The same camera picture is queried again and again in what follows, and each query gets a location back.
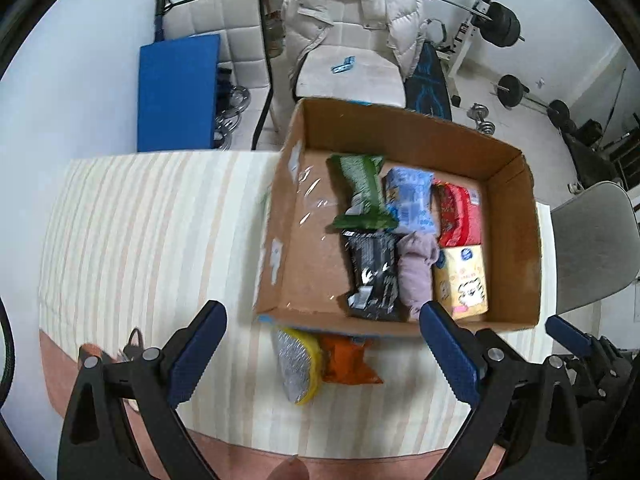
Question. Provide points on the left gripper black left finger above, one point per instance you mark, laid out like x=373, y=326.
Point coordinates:
x=97, y=441

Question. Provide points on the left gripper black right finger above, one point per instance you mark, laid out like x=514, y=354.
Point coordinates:
x=527, y=409

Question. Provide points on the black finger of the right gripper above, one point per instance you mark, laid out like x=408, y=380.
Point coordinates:
x=565, y=334

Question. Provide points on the yellow cartoon tissue pack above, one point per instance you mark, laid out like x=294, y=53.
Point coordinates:
x=459, y=281

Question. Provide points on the red patterned packet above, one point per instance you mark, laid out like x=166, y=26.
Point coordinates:
x=460, y=215

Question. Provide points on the purple cloth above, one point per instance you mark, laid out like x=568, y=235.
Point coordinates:
x=417, y=269

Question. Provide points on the black snack packet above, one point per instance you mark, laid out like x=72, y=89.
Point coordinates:
x=373, y=270

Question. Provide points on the orange snack packet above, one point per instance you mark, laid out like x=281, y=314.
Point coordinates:
x=344, y=362

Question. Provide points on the yellow silver scrub sponge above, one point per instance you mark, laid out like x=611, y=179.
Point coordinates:
x=300, y=363

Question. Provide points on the blue tissue pack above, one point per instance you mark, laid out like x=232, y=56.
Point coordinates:
x=408, y=199

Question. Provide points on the green snack packet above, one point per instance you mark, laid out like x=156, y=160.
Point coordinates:
x=367, y=209

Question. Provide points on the grey shell chair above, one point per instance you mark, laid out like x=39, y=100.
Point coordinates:
x=596, y=239

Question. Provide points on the striped cat tablecloth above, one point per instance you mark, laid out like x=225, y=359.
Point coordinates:
x=143, y=241

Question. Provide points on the cardboard milk box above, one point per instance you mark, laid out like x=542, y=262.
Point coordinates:
x=304, y=277

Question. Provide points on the chrome dumbbell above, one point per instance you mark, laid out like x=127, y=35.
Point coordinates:
x=479, y=115

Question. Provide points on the floor barbell black plates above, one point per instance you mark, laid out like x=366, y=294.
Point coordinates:
x=510, y=92

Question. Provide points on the blue black patterned mat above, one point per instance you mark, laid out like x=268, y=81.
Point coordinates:
x=426, y=90

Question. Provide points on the barbell on white rack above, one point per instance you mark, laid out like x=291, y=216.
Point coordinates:
x=493, y=21

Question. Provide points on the beige padded chair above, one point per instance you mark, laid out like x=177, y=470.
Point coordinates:
x=375, y=78

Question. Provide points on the small blue packet on chair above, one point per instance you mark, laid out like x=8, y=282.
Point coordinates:
x=345, y=66

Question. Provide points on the blue folded mat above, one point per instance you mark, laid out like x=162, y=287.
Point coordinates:
x=177, y=90

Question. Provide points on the chrome weight plates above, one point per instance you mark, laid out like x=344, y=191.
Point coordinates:
x=231, y=103

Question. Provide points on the white puffer jacket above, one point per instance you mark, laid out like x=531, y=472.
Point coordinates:
x=393, y=27

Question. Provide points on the white quilted chair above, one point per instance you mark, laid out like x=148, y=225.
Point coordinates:
x=241, y=26

